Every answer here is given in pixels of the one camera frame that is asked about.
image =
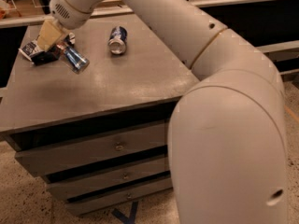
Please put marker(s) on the bottom grey drawer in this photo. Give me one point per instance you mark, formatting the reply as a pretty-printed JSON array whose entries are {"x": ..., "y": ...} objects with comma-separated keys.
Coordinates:
[{"x": 123, "y": 195}]

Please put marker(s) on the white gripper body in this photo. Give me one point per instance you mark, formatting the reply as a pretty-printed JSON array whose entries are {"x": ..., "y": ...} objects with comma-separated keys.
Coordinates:
[{"x": 67, "y": 13}]

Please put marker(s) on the blue silver Red Bull can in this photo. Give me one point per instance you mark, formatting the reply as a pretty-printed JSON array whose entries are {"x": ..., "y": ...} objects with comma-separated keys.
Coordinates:
[{"x": 77, "y": 62}]

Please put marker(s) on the top grey drawer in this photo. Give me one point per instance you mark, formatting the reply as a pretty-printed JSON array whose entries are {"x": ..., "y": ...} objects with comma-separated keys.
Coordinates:
[{"x": 55, "y": 158}]

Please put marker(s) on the middle grey drawer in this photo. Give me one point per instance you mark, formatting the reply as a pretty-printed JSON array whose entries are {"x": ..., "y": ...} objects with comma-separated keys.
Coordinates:
[{"x": 86, "y": 184}]

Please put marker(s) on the grey wooden drawer cabinet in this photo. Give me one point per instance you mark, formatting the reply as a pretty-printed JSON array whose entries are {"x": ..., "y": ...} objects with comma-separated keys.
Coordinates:
[{"x": 50, "y": 104}]

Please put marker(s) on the grey metal railing frame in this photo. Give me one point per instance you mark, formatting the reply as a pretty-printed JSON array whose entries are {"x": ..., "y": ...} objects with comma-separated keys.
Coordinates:
[{"x": 271, "y": 25}]

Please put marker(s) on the grey drawer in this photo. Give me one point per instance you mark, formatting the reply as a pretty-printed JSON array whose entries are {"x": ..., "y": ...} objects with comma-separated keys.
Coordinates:
[
  {"x": 123, "y": 195},
  {"x": 55, "y": 158},
  {"x": 86, "y": 184}
]

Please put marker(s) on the crumpled blue white chip bag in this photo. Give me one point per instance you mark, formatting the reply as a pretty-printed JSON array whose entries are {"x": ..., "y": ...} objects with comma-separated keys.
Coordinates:
[{"x": 36, "y": 55}]

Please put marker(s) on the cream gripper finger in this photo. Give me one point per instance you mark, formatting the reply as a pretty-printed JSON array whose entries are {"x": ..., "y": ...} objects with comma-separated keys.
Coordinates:
[{"x": 50, "y": 33}]

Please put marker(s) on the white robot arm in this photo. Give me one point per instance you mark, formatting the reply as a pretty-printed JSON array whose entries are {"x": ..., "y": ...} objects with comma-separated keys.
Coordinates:
[{"x": 226, "y": 137}]

